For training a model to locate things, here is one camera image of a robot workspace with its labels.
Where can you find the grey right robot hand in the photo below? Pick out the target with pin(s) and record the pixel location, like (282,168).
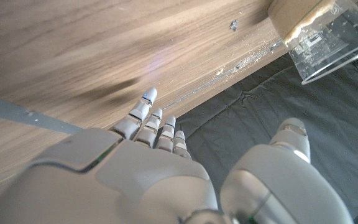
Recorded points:
(141,180)

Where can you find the clear cup with sugar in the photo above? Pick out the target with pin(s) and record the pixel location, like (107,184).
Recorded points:
(322,46)

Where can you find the black backdrop curtain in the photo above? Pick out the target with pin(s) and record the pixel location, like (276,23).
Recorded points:
(259,109)

